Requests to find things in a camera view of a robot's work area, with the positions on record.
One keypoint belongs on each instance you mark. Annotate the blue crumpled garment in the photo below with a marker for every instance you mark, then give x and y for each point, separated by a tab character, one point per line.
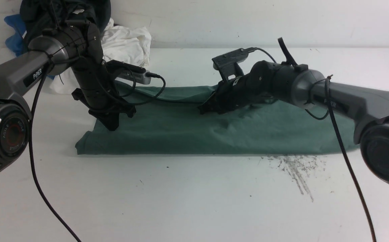
17	43

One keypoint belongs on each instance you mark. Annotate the green long-sleeve top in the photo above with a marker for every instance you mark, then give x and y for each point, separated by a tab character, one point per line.
172	124

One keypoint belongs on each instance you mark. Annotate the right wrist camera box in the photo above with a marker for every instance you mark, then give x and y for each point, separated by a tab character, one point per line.
228	64

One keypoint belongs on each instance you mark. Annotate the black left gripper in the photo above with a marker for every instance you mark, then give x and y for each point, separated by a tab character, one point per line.
105	107

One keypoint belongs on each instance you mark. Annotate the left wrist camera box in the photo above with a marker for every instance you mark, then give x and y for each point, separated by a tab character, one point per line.
128	72

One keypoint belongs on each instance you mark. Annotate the white crumpled garment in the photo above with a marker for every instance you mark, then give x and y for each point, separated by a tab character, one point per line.
128	45

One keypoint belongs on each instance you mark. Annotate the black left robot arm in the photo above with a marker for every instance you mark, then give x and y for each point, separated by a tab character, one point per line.
73	44

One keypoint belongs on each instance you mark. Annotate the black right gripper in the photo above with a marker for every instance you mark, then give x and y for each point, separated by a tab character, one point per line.
240	92

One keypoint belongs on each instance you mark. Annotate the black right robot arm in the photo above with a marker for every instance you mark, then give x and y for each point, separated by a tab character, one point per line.
305	88

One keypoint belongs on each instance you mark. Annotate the dark green crumpled garment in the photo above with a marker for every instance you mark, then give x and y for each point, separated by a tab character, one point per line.
41	14

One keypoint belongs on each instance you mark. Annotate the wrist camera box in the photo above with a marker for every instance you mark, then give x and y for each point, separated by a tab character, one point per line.
128	72
228	64

